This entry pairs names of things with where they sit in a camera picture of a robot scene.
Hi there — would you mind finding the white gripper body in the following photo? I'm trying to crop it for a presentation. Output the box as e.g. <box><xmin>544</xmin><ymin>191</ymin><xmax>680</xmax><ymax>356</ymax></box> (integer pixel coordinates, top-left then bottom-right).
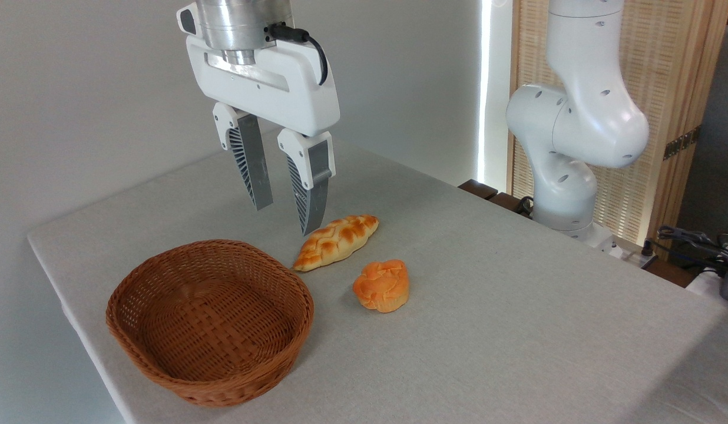
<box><xmin>186</xmin><ymin>35</ymin><xmax>341</xmax><ymax>138</ymax></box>

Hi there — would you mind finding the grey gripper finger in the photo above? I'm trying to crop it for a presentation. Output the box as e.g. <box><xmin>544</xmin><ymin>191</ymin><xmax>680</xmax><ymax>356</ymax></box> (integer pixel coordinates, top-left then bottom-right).
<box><xmin>213</xmin><ymin>102</ymin><xmax>274</xmax><ymax>211</ymax></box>
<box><xmin>277</xmin><ymin>130</ymin><xmax>335</xmax><ymax>236</ymax></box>

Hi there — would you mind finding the round orange bread bun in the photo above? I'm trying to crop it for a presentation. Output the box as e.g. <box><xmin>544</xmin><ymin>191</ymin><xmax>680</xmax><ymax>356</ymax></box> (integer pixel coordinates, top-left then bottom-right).
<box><xmin>352</xmin><ymin>259</ymin><xmax>411</xmax><ymax>314</ymax></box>

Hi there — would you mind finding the braided bread loaf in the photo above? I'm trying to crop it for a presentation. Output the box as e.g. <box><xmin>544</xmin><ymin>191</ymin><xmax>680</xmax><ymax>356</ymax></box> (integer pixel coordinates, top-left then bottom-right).
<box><xmin>292</xmin><ymin>214</ymin><xmax>379</xmax><ymax>273</ymax></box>

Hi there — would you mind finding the brown wicker basket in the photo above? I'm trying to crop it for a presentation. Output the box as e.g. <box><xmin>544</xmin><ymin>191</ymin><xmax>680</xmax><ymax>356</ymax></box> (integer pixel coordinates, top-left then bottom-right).
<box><xmin>106</xmin><ymin>239</ymin><xmax>315</xmax><ymax>408</ymax></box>

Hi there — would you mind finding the dark wooden block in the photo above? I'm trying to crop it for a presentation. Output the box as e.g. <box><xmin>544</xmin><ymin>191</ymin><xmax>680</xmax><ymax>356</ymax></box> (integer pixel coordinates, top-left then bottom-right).
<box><xmin>458</xmin><ymin>180</ymin><xmax>499</xmax><ymax>201</ymax></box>

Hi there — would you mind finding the grey tablecloth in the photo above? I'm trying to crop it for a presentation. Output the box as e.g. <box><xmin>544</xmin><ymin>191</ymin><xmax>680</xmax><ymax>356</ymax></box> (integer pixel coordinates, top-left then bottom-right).
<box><xmin>27</xmin><ymin>127</ymin><xmax>728</xmax><ymax>424</ymax></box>

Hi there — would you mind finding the black metal screen hinge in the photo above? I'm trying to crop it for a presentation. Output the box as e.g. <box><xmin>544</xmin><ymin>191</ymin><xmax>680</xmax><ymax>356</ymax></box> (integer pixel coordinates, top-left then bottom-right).
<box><xmin>663</xmin><ymin>126</ymin><xmax>702</xmax><ymax>161</ymax></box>

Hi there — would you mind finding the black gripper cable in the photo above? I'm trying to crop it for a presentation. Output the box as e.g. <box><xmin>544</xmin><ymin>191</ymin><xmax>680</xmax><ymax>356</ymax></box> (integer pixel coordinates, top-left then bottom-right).
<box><xmin>267</xmin><ymin>22</ymin><xmax>329</xmax><ymax>87</ymax></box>

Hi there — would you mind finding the black cable bundle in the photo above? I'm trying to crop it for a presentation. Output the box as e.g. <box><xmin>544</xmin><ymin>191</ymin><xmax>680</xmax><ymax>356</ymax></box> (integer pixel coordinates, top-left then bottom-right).
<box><xmin>657</xmin><ymin>226</ymin><xmax>728</xmax><ymax>277</ymax></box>

